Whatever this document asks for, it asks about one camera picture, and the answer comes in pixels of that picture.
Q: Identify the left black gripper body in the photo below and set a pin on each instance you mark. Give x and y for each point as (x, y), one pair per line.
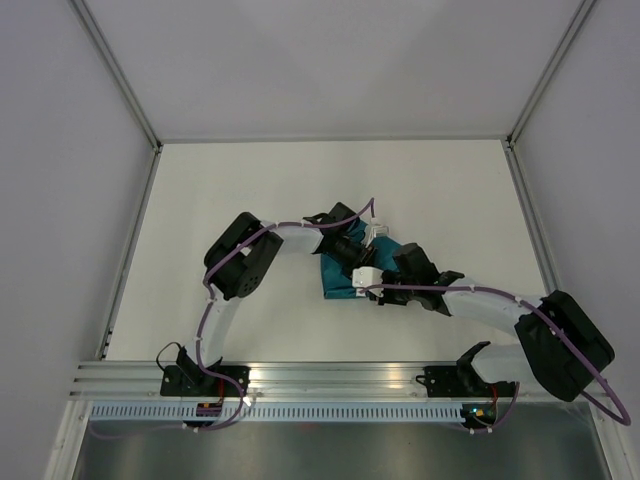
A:
(350, 256)

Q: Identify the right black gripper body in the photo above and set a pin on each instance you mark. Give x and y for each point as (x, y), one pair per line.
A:
(397, 297)

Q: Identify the teal cloth napkin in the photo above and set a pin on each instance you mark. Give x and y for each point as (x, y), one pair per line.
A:
(336, 284)

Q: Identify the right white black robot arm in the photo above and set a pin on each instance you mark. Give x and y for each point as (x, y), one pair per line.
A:
(556, 344)

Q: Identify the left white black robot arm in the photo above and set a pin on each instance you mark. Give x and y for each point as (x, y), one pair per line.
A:
(237, 263)

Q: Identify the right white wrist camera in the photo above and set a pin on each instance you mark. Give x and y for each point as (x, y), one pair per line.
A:
(366, 280)

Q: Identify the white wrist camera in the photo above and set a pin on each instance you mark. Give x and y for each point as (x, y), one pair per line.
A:
(366, 280)
(375, 229)

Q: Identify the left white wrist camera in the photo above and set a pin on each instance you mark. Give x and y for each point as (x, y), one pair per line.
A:
(375, 229)

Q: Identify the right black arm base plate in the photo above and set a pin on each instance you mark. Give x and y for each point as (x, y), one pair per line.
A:
(449, 381)

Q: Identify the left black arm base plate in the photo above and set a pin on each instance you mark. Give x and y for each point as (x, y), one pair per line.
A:
(175, 383)

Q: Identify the aluminium front rail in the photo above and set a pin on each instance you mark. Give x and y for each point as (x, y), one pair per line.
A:
(276, 382)

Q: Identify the white slotted cable duct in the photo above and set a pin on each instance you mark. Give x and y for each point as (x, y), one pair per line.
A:
(280, 411)

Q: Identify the left aluminium frame post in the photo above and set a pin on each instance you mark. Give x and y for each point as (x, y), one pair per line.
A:
(100, 43)

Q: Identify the aluminium frame post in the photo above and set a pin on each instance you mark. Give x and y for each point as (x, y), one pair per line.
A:
(100, 43)
(569, 36)

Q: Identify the right aluminium frame post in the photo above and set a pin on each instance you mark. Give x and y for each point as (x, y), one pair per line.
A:
(569, 36)

